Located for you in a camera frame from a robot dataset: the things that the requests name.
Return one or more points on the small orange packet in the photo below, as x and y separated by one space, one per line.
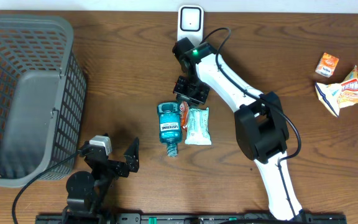
326 65

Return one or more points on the blue mouthwash bottle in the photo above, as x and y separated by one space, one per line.
170 126

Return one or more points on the white barcode scanner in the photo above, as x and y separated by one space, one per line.
190 23

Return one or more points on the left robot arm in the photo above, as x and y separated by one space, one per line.
87 190

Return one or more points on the yellow snack bag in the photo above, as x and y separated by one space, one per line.
339 95

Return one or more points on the red brown snack bar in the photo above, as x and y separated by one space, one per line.
184 108

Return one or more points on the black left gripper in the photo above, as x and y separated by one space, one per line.
132 157

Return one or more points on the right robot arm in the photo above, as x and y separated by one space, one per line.
261 126

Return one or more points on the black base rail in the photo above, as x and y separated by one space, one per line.
136 218

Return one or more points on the white wet wipes pack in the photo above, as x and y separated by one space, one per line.
197 129

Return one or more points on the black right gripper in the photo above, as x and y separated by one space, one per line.
199 98

